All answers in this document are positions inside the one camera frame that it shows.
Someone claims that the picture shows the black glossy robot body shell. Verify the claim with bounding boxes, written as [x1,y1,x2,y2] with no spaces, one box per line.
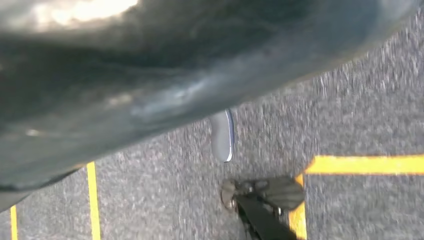
[0,0,424,213]

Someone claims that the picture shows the black robot foot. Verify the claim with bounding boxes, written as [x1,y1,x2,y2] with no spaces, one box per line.
[220,175,306,240]

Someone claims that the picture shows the yellow floor tape square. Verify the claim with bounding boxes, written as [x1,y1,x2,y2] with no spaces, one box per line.
[9,161,102,240]

